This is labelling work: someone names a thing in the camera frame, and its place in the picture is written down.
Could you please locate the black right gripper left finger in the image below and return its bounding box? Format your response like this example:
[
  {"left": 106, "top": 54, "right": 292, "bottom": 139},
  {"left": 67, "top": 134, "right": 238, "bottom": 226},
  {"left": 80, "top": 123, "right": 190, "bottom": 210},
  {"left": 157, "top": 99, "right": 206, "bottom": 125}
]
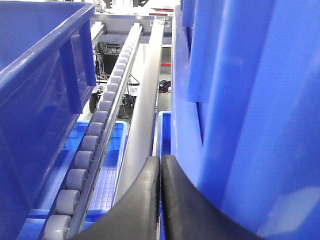
[{"left": 72, "top": 156, "right": 160, "bottom": 240}]

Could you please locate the blue target bin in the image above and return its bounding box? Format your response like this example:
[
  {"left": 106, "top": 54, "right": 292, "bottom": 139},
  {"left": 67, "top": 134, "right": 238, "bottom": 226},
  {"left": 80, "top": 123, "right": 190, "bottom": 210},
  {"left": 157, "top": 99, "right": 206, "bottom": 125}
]
[{"left": 171, "top": 0, "right": 320, "bottom": 240}]

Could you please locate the gray roller conveyor rail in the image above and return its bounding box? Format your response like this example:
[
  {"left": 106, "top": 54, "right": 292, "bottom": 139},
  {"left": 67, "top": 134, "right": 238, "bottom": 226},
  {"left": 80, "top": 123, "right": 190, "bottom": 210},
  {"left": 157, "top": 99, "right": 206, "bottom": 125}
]
[{"left": 40, "top": 22, "right": 143, "bottom": 240}]

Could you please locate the blue bin left near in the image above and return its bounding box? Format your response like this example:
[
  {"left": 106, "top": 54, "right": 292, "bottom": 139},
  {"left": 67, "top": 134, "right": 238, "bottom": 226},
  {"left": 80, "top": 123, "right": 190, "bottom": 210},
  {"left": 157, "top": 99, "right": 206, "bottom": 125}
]
[{"left": 0, "top": 1, "right": 96, "bottom": 240}]

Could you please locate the blue bin lower shelf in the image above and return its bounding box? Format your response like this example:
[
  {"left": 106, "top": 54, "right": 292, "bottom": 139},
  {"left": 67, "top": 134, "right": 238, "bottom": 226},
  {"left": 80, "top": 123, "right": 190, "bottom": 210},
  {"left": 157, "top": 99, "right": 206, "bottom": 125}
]
[{"left": 17, "top": 119, "right": 129, "bottom": 240}]

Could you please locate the steel divider rail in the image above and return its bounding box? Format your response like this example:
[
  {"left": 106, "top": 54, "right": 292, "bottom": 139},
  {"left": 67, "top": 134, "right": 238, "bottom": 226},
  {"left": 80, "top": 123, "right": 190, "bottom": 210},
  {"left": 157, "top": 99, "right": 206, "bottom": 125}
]
[{"left": 113, "top": 16, "right": 166, "bottom": 204}]

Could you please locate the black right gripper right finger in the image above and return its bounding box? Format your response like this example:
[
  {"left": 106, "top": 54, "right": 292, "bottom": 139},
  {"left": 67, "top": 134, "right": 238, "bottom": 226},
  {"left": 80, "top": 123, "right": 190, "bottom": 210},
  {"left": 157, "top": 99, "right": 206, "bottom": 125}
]
[{"left": 161, "top": 155, "right": 260, "bottom": 240}]

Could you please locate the black charger device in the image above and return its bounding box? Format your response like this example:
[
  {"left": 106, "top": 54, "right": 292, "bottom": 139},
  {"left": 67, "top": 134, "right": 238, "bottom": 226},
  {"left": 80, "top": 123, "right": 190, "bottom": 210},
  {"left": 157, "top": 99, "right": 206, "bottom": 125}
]
[{"left": 158, "top": 80, "right": 171, "bottom": 93}]

